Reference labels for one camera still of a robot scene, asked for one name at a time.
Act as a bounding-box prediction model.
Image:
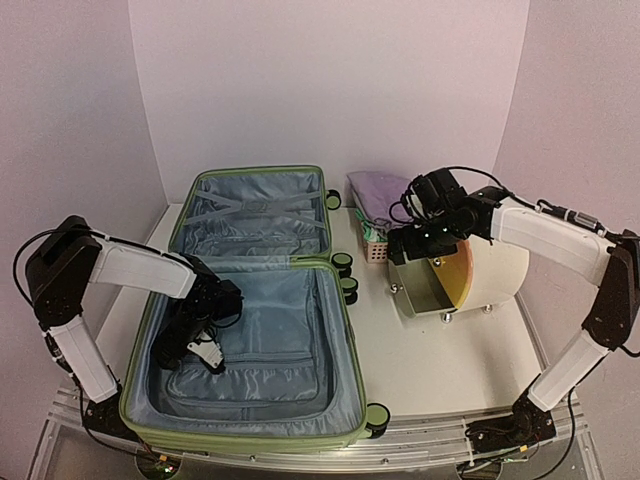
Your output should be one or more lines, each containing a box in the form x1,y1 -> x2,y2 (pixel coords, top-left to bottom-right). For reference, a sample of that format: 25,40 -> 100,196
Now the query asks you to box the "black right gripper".
388,211 -> 473,265

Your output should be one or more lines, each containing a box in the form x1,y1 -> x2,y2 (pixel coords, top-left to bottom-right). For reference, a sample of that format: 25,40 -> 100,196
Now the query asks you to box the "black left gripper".
148,301 -> 211,371

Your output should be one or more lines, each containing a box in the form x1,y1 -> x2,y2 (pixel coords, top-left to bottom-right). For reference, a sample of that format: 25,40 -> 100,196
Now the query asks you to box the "white cylindrical container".
388,237 -> 529,323

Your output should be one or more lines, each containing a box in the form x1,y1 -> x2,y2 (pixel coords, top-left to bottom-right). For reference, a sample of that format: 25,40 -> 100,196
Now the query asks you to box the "purple garment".
347,171 -> 410,231

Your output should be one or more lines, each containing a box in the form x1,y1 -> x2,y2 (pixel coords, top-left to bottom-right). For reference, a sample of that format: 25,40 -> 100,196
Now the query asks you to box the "green tie-dye garment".
355,209 -> 388,243

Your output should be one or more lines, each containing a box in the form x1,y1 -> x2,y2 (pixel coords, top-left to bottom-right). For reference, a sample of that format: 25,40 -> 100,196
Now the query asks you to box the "green hard-shell suitcase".
119,165 -> 390,446

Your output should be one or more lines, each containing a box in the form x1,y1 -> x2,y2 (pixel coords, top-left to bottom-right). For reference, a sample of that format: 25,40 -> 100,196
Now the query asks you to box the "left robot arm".
12,215 -> 243,441

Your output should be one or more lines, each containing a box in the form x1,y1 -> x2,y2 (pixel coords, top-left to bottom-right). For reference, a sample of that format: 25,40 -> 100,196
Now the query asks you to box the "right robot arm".
388,167 -> 639,453

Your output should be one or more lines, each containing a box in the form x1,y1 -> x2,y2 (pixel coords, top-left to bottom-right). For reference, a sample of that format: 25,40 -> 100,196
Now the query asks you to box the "pink perforated plastic basket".
358,217 -> 394,263

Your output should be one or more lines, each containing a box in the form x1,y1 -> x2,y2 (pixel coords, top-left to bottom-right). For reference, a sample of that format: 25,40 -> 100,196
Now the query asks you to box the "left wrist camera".
187,340 -> 225,375

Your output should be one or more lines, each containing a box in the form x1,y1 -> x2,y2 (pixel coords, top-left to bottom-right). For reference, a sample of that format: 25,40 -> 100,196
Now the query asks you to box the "black camera cable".
449,167 -> 536,211

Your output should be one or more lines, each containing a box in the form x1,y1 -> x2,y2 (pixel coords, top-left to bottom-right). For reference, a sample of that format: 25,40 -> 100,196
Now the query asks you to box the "curved aluminium rail base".
26,387 -> 604,479

